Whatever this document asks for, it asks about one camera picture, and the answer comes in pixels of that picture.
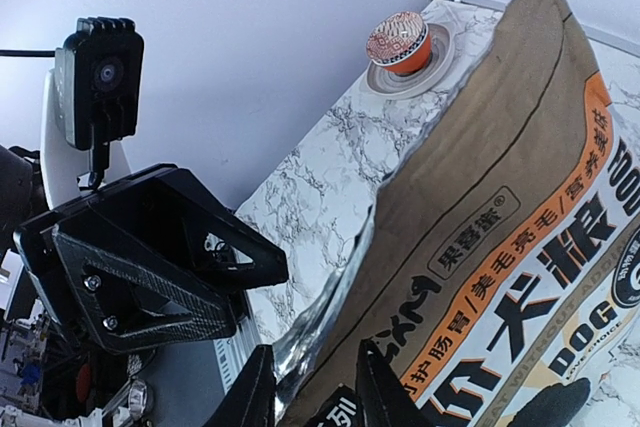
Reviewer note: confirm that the beige ceramic plate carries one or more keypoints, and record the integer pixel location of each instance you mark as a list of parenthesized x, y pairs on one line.
[(386, 84)]

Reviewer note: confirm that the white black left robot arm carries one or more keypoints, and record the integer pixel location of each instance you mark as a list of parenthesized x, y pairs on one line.
[(20, 187)]

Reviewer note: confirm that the red patterned ceramic bowl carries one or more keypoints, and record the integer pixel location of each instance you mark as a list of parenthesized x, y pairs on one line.
[(401, 44)]

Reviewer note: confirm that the front aluminium frame rail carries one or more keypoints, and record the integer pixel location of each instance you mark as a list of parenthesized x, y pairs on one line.
[(232, 353)]

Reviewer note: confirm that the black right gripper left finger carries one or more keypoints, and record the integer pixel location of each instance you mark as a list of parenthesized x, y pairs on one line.
[(251, 400)]

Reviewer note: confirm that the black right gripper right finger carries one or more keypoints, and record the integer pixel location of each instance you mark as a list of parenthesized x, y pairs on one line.
[(383, 400)]

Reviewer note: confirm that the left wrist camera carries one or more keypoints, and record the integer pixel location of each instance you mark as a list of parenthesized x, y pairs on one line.
[(90, 104)]

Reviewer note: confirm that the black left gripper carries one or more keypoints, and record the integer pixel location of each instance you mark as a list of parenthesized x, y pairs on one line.
[(103, 282)]

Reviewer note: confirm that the brown white dog food bag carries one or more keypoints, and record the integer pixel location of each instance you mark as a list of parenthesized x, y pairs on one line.
[(499, 267)]

